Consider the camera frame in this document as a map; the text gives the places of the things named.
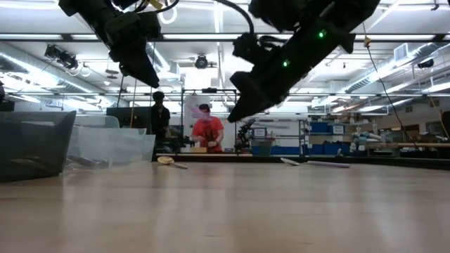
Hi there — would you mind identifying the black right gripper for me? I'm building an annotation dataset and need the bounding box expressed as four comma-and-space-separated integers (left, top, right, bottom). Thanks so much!
226, 34, 330, 124

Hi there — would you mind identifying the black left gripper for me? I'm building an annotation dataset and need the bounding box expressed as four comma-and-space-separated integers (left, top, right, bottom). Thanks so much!
104, 11, 162, 89

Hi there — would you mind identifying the silver spoon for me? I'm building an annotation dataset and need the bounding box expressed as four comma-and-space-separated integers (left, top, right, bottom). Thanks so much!
280, 157, 352, 169

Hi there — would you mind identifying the gold spoon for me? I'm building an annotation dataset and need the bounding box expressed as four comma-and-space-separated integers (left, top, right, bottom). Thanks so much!
156, 155, 189, 170

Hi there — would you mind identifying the black monitor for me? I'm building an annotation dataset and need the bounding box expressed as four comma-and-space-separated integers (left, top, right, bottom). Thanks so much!
105, 106, 153, 131

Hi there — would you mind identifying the person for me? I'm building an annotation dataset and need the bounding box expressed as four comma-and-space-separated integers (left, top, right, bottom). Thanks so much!
150, 90, 172, 153
191, 103, 226, 154

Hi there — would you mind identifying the white cabinet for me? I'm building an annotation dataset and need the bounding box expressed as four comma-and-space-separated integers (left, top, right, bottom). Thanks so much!
183, 94, 212, 115

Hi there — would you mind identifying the metal shelf rack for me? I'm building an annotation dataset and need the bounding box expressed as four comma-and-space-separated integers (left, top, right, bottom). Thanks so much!
245, 118, 307, 157

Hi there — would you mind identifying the blue storage bin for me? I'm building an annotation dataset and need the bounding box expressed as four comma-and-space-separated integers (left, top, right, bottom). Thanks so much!
274, 145, 302, 157
309, 143, 352, 156
310, 122, 345, 135

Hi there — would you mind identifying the clear plastic container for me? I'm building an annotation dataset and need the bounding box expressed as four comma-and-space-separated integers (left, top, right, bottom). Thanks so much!
65, 115, 121, 169
84, 125, 157, 169

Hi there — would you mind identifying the dark smoked plastic container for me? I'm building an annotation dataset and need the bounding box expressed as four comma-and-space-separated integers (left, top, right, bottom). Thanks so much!
0, 110, 77, 183

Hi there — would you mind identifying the wooden workbench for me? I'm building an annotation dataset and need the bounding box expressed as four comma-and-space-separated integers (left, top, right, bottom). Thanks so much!
367, 141, 450, 149

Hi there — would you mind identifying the silver ceiling air duct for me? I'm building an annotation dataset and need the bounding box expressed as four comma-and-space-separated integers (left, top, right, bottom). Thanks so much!
143, 40, 173, 80

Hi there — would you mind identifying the thin tan hanging cable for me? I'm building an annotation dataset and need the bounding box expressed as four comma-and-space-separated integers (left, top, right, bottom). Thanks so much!
129, 79, 138, 128

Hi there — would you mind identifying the black metal frame stand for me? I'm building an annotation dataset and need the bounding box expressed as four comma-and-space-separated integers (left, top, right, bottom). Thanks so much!
180, 87, 238, 155

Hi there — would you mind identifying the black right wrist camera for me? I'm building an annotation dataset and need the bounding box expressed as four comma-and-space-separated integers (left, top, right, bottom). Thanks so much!
231, 32, 264, 67

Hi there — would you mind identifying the white hanging ring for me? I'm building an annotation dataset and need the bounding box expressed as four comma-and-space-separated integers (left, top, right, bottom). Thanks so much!
158, 8, 178, 25

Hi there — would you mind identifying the round black ceiling camera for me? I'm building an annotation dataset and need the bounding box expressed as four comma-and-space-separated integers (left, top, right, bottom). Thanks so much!
193, 53, 211, 70

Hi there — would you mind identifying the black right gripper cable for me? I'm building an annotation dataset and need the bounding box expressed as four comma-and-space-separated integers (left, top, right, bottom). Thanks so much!
214, 0, 256, 36

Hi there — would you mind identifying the black hanging camera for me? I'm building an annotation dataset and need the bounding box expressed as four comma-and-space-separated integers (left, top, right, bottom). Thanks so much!
44, 44, 81, 71

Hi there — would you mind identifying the long black hanging cable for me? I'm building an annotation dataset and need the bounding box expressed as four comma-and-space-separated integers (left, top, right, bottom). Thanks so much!
361, 22, 419, 148

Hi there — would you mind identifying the black overhead frame bar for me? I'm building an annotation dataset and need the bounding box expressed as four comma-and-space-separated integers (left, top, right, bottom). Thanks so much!
0, 32, 450, 44

